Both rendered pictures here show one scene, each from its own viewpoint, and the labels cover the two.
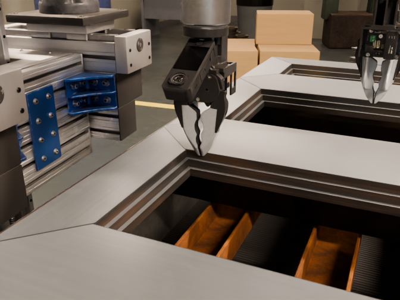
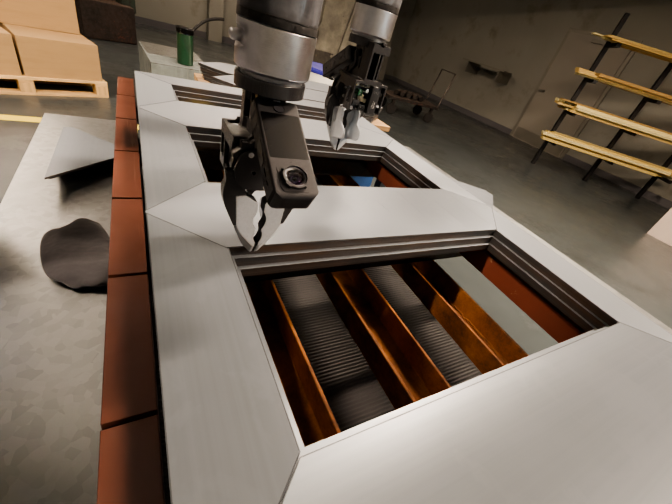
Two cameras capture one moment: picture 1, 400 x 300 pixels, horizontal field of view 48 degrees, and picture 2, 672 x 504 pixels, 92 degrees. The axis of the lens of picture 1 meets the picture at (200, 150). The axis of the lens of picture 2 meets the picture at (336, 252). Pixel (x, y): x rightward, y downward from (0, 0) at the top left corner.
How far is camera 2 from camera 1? 0.51 m
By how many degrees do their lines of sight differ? 54
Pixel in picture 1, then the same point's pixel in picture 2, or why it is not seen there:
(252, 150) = (293, 226)
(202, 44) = (283, 111)
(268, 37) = (15, 15)
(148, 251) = (408, 442)
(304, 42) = (70, 30)
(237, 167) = (296, 252)
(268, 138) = not seen: hidden behind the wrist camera
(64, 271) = not seen: outside the picture
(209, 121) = (275, 212)
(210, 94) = not seen: hidden behind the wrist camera
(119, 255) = (398, 478)
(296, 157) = (335, 224)
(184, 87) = (312, 191)
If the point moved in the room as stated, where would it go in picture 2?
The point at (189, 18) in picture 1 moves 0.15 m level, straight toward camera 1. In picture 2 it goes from (273, 67) to (414, 130)
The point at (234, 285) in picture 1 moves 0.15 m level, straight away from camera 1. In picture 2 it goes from (498, 417) to (384, 318)
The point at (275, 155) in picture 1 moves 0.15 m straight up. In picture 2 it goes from (319, 227) to (344, 135)
